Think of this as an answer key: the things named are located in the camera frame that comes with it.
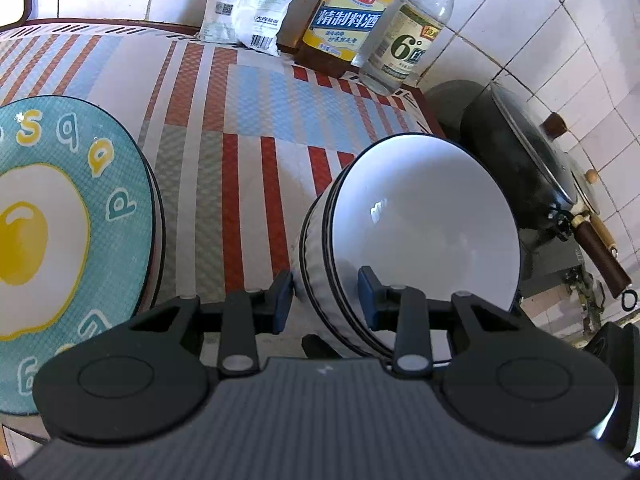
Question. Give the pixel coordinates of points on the yellow label cooking wine bottle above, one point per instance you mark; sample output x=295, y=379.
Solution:
x=345, y=15

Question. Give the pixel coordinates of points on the white plastic bag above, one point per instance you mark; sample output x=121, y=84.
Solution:
x=227, y=0
x=272, y=5

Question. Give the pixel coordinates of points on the striped tablecloth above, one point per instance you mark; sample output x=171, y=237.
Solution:
x=225, y=125

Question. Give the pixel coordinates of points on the clear vinegar bottle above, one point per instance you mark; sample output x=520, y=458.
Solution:
x=405, y=35

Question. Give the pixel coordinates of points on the teal fried egg plate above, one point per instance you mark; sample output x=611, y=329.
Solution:
x=70, y=240

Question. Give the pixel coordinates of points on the large white ribbed bowl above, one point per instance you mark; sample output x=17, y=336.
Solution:
x=311, y=260

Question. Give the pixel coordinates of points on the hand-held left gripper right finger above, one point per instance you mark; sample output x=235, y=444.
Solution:
x=368, y=302

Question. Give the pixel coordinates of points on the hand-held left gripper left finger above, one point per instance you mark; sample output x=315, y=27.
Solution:
x=283, y=302

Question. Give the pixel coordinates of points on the small white bowl dark rim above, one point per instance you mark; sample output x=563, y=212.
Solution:
x=430, y=220
x=334, y=280

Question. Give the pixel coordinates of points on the wok lid wooden knob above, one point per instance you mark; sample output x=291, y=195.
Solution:
x=545, y=150

